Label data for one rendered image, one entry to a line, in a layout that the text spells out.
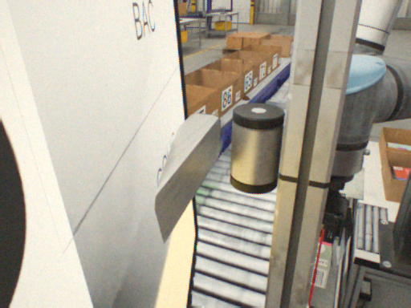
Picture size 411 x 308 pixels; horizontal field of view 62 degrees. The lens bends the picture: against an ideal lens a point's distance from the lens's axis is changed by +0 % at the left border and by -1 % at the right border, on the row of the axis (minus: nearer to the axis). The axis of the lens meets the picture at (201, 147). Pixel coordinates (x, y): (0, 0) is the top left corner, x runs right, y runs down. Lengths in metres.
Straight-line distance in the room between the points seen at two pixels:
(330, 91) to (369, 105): 0.27
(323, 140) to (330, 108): 0.03
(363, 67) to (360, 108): 0.05
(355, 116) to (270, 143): 0.25
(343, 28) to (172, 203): 0.16
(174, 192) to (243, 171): 0.09
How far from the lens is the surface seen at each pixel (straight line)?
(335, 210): 0.59
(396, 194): 1.54
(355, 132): 0.52
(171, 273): 0.25
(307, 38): 0.25
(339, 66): 0.25
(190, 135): 0.27
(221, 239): 1.19
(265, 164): 0.29
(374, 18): 0.69
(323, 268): 0.67
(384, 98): 0.54
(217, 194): 1.41
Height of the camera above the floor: 1.51
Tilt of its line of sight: 25 degrees down
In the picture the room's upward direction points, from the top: straight up
